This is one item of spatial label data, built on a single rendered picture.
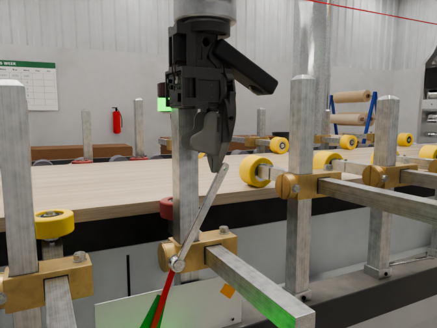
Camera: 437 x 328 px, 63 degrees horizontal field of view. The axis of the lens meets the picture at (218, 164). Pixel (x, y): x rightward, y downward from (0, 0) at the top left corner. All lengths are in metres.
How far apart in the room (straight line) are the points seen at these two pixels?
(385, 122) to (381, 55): 10.70
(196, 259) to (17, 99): 0.37
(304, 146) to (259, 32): 8.46
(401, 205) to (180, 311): 0.40
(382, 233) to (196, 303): 0.48
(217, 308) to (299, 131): 0.36
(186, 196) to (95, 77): 7.26
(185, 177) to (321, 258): 0.64
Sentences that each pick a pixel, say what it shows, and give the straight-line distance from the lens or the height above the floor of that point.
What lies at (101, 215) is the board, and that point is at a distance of 0.78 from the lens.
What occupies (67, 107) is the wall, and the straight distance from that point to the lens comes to 7.75.
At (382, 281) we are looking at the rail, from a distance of 0.96.
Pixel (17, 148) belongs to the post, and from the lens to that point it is 0.54.
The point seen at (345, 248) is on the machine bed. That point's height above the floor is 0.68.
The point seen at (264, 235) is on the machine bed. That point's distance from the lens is 0.98.
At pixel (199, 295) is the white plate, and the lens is 0.66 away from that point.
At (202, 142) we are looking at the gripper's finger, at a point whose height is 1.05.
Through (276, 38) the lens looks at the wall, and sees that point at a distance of 9.36.
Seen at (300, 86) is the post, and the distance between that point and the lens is 0.71.
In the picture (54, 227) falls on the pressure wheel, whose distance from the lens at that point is 0.69.
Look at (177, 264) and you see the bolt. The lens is 0.60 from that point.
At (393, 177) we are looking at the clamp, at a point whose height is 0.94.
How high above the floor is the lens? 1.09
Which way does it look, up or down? 8 degrees down
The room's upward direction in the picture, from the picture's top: straight up
